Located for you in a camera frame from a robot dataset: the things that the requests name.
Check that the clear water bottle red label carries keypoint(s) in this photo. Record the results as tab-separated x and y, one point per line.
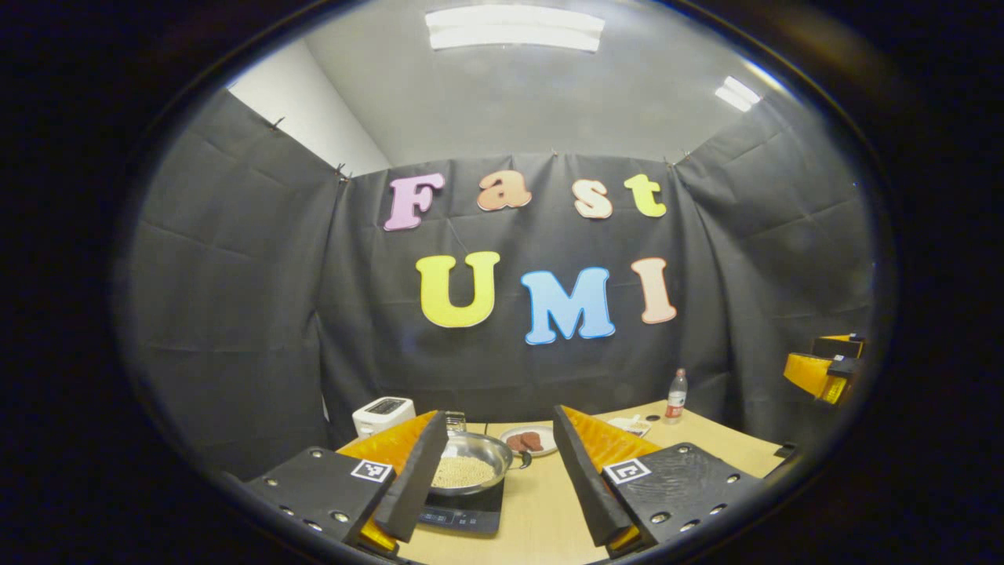
676	404

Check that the ceiling light panel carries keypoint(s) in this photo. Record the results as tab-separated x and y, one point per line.
514	30
737	94

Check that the pile of soybeans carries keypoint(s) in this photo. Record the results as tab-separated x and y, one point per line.
463	472

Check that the black induction cooktop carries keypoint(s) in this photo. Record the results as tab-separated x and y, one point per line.
463	514

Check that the white toaster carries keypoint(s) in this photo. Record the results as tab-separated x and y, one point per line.
380	420

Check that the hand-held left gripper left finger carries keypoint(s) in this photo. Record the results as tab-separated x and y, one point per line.
416	486

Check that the white divided bean tray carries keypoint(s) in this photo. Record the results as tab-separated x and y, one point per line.
631	428

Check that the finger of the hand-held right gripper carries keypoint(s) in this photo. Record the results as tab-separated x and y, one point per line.
808	374
839	347

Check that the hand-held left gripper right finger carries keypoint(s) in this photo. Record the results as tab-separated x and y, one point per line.
584	486

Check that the white round plate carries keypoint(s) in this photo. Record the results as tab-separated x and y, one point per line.
549	448

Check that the black backdrop cloth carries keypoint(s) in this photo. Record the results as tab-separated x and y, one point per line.
235	314

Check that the brown steak piece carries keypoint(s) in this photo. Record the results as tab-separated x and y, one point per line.
515	443
532	441

